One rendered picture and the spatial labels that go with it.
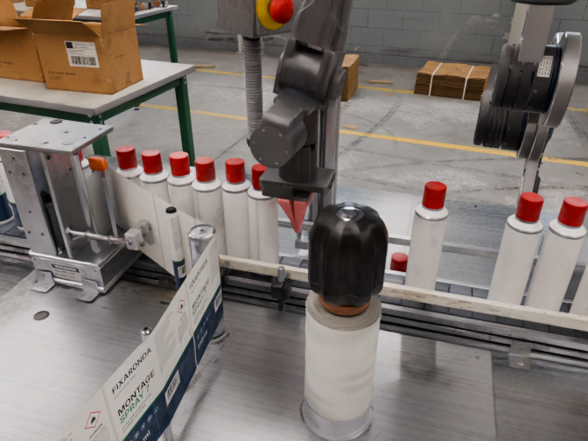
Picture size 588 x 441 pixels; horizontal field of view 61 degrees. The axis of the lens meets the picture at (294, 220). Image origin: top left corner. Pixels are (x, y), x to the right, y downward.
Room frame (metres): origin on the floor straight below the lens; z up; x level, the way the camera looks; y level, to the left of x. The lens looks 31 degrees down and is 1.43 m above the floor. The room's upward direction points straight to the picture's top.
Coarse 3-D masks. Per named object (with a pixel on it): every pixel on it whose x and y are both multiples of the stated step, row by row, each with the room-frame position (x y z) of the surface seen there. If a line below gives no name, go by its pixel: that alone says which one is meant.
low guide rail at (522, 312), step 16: (224, 256) 0.73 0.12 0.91; (256, 272) 0.71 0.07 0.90; (272, 272) 0.70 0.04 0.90; (304, 272) 0.69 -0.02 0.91; (384, 288) 0.65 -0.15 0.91; (400, 288) 0.64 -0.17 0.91; (416, 288) 0.64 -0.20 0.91; (448, 304) 0.62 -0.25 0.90; (464, 304) 0.61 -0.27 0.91; (480, 304) 0.61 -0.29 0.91; (496, 304) 0.60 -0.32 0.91; (512, 304) 0.60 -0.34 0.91; (528, 320) 0.59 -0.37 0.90; (544, 320) 0.58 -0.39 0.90; (560, 320) 0.57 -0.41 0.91; (576, 320) 0.57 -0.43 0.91
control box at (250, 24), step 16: (224, 0) 0.80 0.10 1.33; (240, 0) 0.76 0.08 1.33; (256, 0) 0.74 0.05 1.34; (224, 16) 0.80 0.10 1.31; (240, 16) 0.77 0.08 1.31; (256, 16) 0.74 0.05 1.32; (240, 32) 0.77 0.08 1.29; (256, 32) 0.75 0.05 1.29; (272, 32) 0.77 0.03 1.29; (288, 32) 0.79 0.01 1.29
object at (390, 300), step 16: (16, 224) 0.90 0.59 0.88; (144, 256) 0.78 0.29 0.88; (288, 256) 0.78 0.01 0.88; (240, 272) 0.73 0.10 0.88; (304, 288) 0.69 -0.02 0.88; (448, 288) 0.69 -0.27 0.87; (464, 288) 0.69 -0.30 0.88; (480, 288) 0.69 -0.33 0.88; (400, 304) 0.65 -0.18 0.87; (416, 304) 0.64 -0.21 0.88; (432, 304) 0.64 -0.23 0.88; (496, 320) 0.60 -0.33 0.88; (512, 320) 0.60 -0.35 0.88; (576, 336) 0.57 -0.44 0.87
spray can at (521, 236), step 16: (528, 192) 0.65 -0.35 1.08; (528, 208) 0.63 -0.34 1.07; (512, 224) 0.63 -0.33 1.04; (528, 224) 0.62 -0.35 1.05; (512, 240) 0.63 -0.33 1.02; (528, 240) 0.62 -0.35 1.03; (512, 256) 0.62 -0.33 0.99; (528, 256) 0.62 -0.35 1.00; (496, 272) 0.64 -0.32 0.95; (512, 272) 0.62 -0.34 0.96; (528, 272) 0.62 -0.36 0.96; (496, 288) 0.63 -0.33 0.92; (512, 288) 0.62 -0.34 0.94
